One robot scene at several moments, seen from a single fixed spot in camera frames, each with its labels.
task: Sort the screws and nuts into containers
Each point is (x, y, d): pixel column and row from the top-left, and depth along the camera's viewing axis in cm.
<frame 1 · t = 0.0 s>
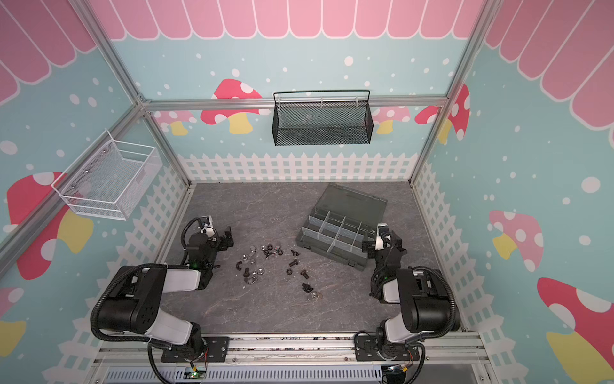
left hand: (218, 231, 94), fingers open
right hand: (379, 231, 90), fingers open
green compartment organizer box: (340, 222, 106), on the table
black bolt: (305, 274, 91), on the table
silver wing nut: (316, 295, 87), on the table
black hex nut: (289, 271, 93), on the table
silver nut: (245, 257, 96), on the table
black bolt 2: (293, 262, 94), on the table
black nut: (269, 247, 99), on the table
black bolt 3: (247, 273, 92), on the table
silver wing nut 2: (253, 250, 97), point 2 cm above the table

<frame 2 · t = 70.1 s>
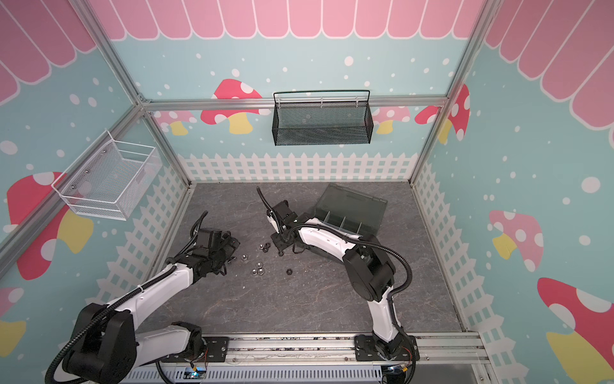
left hand: (232, 251, 89), fingers open
right hand: (280, 239, 91), fingers closed
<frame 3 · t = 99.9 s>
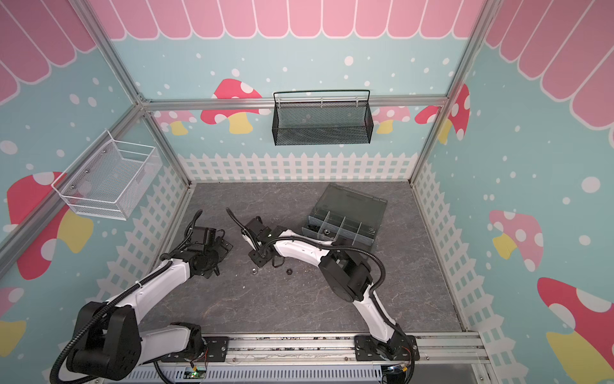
left hand: (223, 256, 89), fingers open
right hand: (258, 256, 91), fingers open
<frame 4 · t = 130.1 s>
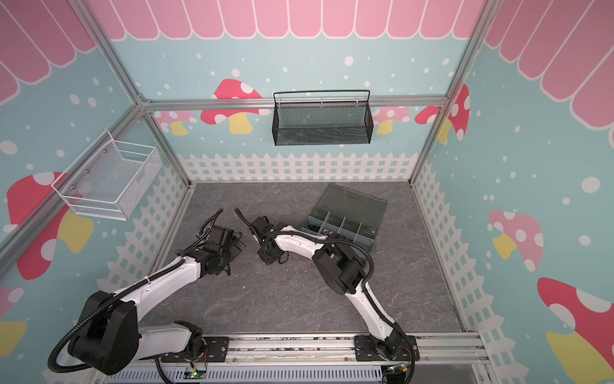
left hand: (234, 254, 89), fingers open
right hand: (269, 256, 95), fingers closed
